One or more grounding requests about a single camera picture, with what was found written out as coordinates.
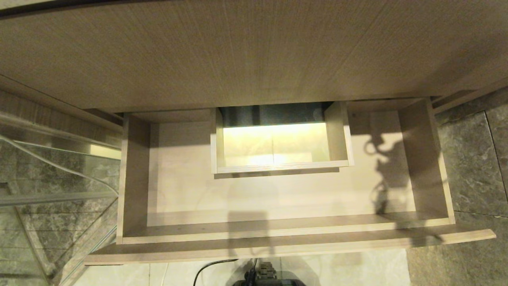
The beige wooden drawer front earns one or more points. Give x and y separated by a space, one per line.
278 198

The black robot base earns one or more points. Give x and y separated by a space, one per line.
270 278

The beige wooden vanity cabinet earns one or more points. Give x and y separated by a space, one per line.
238 47

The framed glass shower door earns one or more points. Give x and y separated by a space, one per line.
39 218

